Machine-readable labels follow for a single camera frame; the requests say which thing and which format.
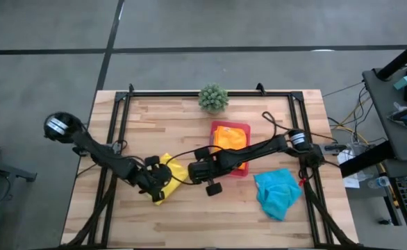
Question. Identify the orange microfiber towel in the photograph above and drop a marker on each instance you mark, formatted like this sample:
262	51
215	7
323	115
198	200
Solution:
229	139

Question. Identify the black diagonal post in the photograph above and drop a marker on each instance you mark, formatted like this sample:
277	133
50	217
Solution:
401	57

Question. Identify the black support beam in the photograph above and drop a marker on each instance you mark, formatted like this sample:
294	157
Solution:
366	159

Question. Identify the workbench with grey legs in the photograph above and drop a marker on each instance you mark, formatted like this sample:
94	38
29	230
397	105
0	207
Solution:
5	170

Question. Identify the potted succulent plant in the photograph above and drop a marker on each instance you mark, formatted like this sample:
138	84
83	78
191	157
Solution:
213	99

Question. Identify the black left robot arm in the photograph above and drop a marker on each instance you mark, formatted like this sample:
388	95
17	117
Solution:
99	152

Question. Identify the black aluminium table frame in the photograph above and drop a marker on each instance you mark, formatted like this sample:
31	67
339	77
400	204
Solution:
207	94

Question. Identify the yellow microfiber towel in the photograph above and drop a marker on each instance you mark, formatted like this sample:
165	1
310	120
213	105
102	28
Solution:
179	172

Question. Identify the pink plastic bin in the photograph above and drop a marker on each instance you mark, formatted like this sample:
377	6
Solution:
247	128

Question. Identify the teal box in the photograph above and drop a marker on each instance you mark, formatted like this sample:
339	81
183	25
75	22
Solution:
403	82

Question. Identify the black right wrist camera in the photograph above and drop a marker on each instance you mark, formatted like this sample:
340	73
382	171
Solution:
202	153

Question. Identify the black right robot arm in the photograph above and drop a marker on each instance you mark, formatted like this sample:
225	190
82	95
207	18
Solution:
266	147

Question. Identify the white paper sheet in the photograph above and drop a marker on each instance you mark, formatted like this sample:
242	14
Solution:
349	166

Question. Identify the clear plastic bottle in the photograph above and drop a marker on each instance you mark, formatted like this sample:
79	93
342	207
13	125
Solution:
380	182

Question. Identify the blue microfiber towel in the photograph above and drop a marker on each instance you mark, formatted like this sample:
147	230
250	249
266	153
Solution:
276	194

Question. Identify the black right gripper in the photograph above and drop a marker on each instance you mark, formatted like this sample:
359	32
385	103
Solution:
203	170

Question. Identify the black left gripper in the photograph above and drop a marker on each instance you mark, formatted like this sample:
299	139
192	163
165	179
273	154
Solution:
155	177

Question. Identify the dark grey desk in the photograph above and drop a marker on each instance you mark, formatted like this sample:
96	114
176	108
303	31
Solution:
391	114
406	229

